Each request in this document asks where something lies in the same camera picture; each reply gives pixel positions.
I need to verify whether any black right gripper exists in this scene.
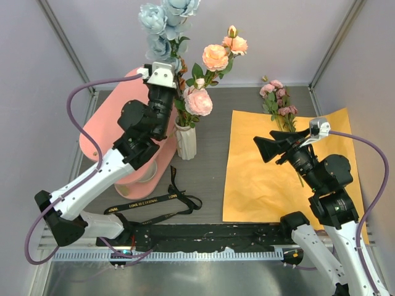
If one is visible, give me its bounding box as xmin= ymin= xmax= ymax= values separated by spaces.
xmin=254 ymin=126 xmax=324 ymax=191

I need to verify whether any brown rose stem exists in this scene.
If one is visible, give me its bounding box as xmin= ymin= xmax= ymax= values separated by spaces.
xmin=173 ymin=57 xmax=195 ymax=128

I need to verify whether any light pink peony stem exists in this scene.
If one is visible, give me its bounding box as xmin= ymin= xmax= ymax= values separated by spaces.
xmin=184 ymin=78 xmax=213 ymax=124

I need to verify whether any mauve rose stem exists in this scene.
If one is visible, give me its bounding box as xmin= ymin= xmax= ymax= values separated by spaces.
xmin=259 ymin=75 xmax=306 ymax=187

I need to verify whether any orange wrapping paper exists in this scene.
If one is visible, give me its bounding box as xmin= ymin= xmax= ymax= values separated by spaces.
xmin=222 ymin=108 xmax=364 ymax=230

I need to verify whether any peach rose stem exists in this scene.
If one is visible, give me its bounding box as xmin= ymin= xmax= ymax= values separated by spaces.
xmin=186 ymin=25 xmax=248 ymax=89

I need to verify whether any blue flower stem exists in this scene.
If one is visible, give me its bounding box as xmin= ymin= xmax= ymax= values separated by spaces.
xmin=138 ymin=0 xmax=201 ymax=75

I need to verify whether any black ribbon gold lettering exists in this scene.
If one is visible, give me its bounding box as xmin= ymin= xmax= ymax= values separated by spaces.
xmin=104 ymin=166 xmax=203 ymax=225

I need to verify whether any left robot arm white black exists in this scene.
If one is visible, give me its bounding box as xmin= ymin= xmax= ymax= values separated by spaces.
xmin=35 ymin=83 xmax=178 ymax=247

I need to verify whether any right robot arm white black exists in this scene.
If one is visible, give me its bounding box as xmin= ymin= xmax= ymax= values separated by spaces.
xmin=254 ymin=128 xmax=390 ymax=295

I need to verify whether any white ribbed ceramic vase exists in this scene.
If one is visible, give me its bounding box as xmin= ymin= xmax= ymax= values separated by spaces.
xmin=175 ymin=117 xmax=197 ymax=160

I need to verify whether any pink wooden tiered shelf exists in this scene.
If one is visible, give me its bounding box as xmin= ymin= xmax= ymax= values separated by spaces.
xmin=72 ymin=71 xmax=172 ymax=201

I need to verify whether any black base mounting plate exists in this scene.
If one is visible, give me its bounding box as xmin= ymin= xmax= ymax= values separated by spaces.
xmin=106 ymin=223 xmax=295 ymax=253

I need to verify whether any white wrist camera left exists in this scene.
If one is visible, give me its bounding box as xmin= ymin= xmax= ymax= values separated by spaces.
xmin=137 ymin=62 xmax=177 ymax=89

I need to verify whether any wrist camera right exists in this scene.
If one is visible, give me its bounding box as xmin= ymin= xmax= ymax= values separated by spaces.
xmin=302 ymin=117 xmax=331 ymax=147

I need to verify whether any aluminium frame post left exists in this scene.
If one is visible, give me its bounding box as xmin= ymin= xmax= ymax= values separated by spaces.
xmin=36 ymin=0 xmax=99 ymax=95

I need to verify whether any aluminium frame post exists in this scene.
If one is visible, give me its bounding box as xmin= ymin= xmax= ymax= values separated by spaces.
xmin=36 ymin=0 xmax=99 ymax=95
xmin=307 ymin=0 xmax=368 ymax=93

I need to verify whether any white slotted cable duct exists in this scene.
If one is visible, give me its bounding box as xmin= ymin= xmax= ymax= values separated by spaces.
xmin=52 ymin=248 xmax=283 ymax=262

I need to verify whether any aluminium frame post right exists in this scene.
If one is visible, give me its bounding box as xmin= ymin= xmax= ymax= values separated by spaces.
xmin=307 ymin=0 xmax=368 ymax=93

